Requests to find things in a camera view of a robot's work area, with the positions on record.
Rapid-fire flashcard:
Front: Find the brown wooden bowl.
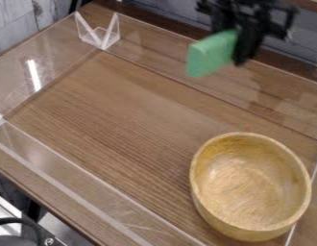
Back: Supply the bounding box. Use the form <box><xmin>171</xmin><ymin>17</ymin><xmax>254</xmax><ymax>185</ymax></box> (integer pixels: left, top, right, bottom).
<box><xmin>190</xmin><ymin>132</ymin><xmax>311</xmax><ymax>242</ymax></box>

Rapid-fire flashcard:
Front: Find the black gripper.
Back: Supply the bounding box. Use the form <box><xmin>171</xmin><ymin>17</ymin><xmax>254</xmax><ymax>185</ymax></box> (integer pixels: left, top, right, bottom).
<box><xmin>196</xmin><ymin>0</ymin><xmax>299</xmax><ymax>66</ymax></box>

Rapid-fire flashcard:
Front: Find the black cable lower left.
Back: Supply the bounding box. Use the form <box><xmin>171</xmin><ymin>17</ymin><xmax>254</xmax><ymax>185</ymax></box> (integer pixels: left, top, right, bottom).
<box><xmin>0</xmin><ymin>216</ymin><xmax>44</xmax><ymax>246</ymax></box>

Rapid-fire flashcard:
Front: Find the clear acrylic corner bracket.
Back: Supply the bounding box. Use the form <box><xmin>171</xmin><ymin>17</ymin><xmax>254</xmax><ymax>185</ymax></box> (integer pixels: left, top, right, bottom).
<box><xmin>74</xmin><ymin>12</ymin><xmax>120</xmax><ymax>50</ymax></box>

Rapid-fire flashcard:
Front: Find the clear acrylic tray wall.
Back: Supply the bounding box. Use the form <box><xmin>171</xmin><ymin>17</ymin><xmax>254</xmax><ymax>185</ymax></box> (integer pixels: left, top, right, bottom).
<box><xmin>0</xmin><ymin>111</ymin><xmax>206</xmax><ymax>246</ymax></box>

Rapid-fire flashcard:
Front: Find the green rectangular block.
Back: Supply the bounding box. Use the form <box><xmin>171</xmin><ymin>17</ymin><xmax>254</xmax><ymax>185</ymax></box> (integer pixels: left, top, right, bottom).
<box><xmin>185</xmin><ymin>30</ymin><xmax>238</xmax><ymax>78</ymax></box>

